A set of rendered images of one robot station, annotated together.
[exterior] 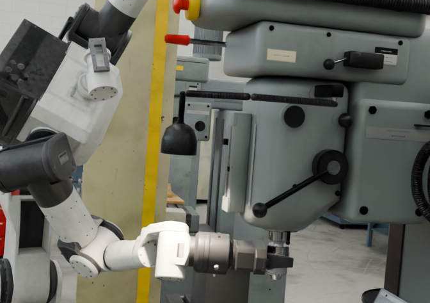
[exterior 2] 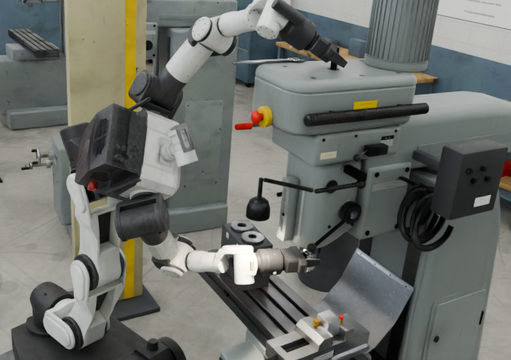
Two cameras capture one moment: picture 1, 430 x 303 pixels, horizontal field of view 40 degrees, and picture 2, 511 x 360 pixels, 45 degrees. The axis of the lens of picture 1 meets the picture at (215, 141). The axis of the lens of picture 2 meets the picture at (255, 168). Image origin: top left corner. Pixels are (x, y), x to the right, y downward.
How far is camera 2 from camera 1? 1.00 m
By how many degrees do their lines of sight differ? 25
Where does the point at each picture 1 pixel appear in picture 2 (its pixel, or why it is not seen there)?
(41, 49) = (131, 127)
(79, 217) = (171, 244)
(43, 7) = not seen: outside the picture
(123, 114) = (101, 69)
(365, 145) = (370, 195)
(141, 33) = not seen: outside the picture
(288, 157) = (326, 211)
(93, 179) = not seen: hidden behind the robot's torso
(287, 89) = (328, 170)
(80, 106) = (166, 168)
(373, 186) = (373, 218)
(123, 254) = (204, 265)
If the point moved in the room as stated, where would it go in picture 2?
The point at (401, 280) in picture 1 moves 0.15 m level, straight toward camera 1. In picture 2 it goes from (372, 246) to (377, 266)
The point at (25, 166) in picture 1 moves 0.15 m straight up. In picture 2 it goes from (144, 227) to (144, 181)
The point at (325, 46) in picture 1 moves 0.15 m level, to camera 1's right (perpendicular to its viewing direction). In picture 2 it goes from (353, 143) to (398, 142)
